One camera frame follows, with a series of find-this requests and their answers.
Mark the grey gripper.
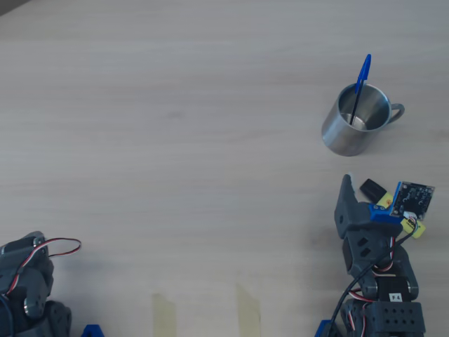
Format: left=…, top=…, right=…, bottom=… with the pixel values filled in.
left=334, top=173, right=404, bottom=278

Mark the blue capped ballpoint pen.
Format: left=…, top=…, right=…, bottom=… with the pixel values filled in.
left=349, top=53, right=373, bottom=126

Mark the silver steel cup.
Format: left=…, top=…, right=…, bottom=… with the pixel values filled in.
left=321, top=82, right=406, bottom=157

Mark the yellow highlighter with black cap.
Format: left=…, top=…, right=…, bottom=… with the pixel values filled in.
left=359, top=178, right=427, bottom=240

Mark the blue base clamp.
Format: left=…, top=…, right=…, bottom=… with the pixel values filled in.
left=81, top=324, right=106, bottom=337
left=314, top=319, right=337, bottom=337

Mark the beige tape strip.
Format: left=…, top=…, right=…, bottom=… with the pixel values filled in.
left=152, top=293, right=177, bottom=337
left=235, top=282, right=262, bottom=337

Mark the camera board on blue mount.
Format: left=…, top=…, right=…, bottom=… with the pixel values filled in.
left=367, top=180, right=436, bottom=225

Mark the black camera cable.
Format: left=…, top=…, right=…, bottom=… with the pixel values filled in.
left=328, top=226, right=422, bottom=337

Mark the red white black servo wire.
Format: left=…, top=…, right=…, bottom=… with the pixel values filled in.
left=6, top=237, right=82, bottom=299

